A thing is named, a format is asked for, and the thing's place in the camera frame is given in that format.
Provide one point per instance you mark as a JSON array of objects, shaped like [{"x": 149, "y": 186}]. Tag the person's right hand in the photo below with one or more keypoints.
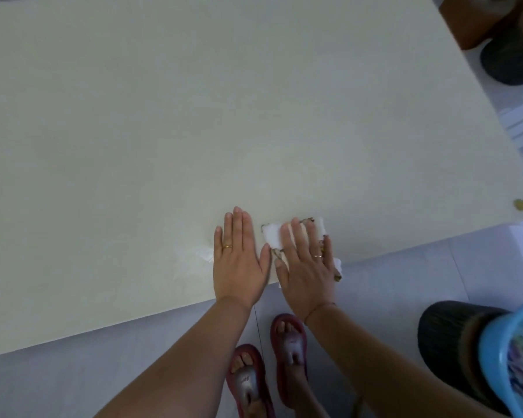
[{"x": 307, "y": 282}]

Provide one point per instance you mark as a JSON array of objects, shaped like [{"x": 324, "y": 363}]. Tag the person's left hand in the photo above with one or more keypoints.
[{"x": 239, "y": 274}]

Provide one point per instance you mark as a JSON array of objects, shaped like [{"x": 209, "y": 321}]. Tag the white patterned cleaning cloth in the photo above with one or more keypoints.
[{"x": 270, "y": 235}]

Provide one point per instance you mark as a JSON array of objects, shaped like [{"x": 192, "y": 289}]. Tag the person's right forearm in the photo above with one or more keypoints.
[{"x": 375, "y": 370}]

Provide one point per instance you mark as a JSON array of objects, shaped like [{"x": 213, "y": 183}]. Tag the person's left forearm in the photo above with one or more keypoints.
[{"x": 178, "y": 370}]

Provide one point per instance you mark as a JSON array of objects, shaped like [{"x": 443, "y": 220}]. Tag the person's right leg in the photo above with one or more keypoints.
[{"x": 285, "y": 328}]

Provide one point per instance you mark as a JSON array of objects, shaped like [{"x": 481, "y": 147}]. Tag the person's leg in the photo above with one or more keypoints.
[
  {"x": 244, "y": 359},
  {"x": 285, "y": 328}
]

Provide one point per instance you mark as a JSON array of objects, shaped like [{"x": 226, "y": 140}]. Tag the person's left leg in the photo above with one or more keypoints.
[{"x": 244, "y": 359}]

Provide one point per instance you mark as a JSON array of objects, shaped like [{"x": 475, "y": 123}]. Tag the red right slipper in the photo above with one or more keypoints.
[{"x": 292, "y": 343}]

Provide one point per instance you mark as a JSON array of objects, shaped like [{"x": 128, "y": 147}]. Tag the dark ribbed round object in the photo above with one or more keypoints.
[{"x": 444, "y": 343}]

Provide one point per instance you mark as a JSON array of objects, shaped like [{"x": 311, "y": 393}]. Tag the white table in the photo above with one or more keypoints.
[{"x": 200, "y": 104}]

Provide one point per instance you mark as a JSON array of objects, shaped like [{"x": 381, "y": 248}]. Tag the blue plastic basin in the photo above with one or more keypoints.
[{"x": 490, "y": 356}]

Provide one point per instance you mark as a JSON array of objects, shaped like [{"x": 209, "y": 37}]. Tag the gold flower sticker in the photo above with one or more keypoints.
[{"x": 520, "y": 204}]

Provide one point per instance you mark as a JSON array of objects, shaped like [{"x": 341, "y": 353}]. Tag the orange stool patterned top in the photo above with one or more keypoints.
[{"x": 466, "y": 21}]

